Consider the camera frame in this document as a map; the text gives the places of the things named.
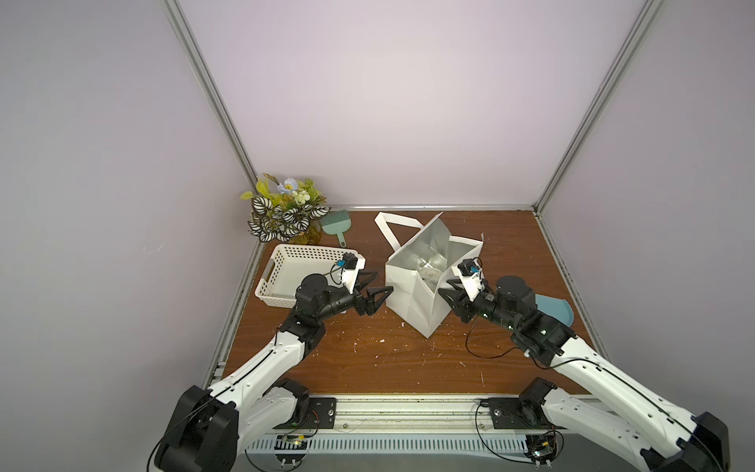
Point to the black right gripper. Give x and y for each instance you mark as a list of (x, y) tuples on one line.
[(466, 302)]

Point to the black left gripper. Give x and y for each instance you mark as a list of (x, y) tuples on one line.
[(370, 311)]

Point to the white ice pack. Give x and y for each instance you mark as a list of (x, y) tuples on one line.
[(431, 273)]

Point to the white insulated delivery bag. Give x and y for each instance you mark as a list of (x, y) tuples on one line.
[(423, 259)]

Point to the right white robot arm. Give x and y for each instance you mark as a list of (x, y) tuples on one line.
[(634, 423)]

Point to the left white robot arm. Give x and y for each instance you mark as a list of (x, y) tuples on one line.
[(209, 428)]

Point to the white perforated plastic basket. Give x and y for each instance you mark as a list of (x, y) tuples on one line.
[(289, 265)]

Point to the teal dustpan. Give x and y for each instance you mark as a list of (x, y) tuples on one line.
[(558, 309)]

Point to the artificial plant with striped leaves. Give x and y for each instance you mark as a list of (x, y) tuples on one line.
[(289, 211)]

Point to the right circuit board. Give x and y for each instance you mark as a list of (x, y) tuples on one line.
[(542, 450)]

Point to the circuit board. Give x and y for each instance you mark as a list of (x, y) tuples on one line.
[(290, 450), (542, 450)]

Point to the left circuit board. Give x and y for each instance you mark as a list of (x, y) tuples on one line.
[(290, 450)]

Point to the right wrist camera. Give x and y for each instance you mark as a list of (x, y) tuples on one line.
[(470, 273)]

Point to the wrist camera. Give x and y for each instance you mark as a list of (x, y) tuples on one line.
[(350, 266), (470, 273)]

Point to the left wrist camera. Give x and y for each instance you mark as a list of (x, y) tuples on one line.
[(350, 266)]

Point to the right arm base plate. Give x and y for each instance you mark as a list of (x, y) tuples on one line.
[(509, 413)]

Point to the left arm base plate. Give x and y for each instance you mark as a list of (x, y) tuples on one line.
[(318, 413)]

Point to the aluminium mounting rail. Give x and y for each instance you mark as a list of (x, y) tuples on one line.
[(409, 424)]

